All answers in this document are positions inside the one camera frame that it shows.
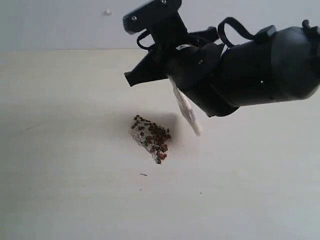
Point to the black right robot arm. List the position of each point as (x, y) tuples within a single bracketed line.
[(224, 68)]

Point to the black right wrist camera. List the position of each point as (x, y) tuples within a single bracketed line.
[(149, 14)]

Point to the pile of brown beads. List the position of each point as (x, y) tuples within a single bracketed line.
[(151, 136)]

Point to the wooden paint brush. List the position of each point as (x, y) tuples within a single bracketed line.
[(186, 108)]

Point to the small white wall peg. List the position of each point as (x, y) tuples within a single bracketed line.
[(107, 12)]

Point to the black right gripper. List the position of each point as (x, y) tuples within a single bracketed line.
[(187, 59)]

